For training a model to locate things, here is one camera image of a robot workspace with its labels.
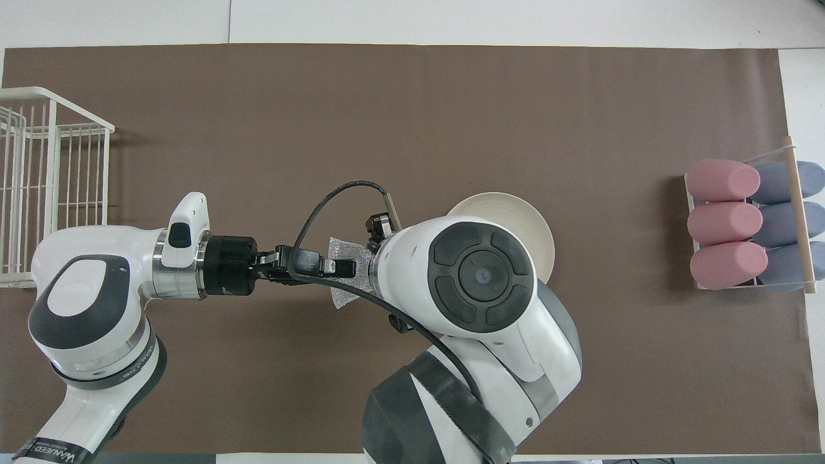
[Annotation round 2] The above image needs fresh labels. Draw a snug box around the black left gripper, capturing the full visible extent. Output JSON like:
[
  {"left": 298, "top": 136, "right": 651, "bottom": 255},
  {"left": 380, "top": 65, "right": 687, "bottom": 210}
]
[{"left": 206, "top": 237, "right": 304, "bottom": 297}]

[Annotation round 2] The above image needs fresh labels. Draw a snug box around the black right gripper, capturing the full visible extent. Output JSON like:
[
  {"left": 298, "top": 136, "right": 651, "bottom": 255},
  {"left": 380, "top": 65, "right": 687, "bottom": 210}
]
[{"left": 258, "top": 215, "right": 413, "bottom": 334}]

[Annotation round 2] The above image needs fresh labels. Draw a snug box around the silver mesh sponge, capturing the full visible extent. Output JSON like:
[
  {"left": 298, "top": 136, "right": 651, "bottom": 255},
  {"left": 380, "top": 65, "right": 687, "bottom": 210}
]
[{"left": 327, "top": 236, "right": 378, "bottom": 311}]

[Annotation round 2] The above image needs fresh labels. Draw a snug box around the cream round plate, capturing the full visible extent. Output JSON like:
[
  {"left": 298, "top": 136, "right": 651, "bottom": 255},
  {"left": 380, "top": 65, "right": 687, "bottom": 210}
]
[{"left": 447, "top": 192, "right": 556, "bottom": 284}]

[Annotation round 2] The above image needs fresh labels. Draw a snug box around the brown table mat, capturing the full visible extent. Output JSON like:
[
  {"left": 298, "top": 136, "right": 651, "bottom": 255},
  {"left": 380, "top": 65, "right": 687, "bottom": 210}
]
[{"left": 0, "top": 43, "right": 820, "bottom": 455}]

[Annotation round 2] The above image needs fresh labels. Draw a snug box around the pink cup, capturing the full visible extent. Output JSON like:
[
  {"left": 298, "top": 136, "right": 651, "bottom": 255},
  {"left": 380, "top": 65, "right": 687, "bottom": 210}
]
[
  {"left": 690, "top": 241, "right": 769, "bottom": 291},
  {"left": 687, "top": 202, "right": 763, "bottom": 246},
  {"left": 685, "top": 159, "right": 761, "bottom": 202}
]

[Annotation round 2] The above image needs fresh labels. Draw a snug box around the blue cup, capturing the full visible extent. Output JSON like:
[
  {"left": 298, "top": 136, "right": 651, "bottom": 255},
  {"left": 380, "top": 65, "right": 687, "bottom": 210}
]
[
  {"left": 759, "top": 241, "right": 825, "bottom": 293},
  {"left": 751, "top": 161, "right": 825, "bottom": 204},
  {"left": 757, "top": 202, "right": 825, "bottom": 249}
]

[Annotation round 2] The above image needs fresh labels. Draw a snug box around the cup rack with wooden rod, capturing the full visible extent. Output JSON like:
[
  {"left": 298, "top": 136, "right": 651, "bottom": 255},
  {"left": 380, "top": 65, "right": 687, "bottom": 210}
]
[{"left": 683, "top": 135, "right": 820, "bottom": 295}]

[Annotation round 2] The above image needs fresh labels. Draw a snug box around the white wire dish rack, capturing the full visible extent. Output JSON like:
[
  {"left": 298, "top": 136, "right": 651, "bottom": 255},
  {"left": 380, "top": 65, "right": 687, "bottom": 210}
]
[{"left": 0, "top": 87, "right": 115, "bottom": 289}]

